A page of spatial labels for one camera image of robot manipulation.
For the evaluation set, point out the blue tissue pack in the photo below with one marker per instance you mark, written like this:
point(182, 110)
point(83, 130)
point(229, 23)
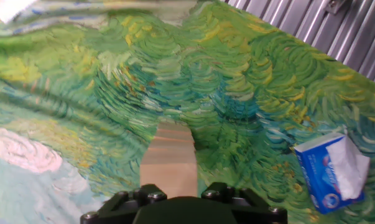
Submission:
point(317, 177)

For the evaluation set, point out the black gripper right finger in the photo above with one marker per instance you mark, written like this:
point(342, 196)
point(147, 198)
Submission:
point(255, 205)

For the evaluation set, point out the painted landscape cloth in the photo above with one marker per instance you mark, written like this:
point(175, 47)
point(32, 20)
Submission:
point(112, 77)

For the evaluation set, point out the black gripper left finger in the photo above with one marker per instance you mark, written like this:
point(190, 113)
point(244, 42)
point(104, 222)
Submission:
point(118, 205)

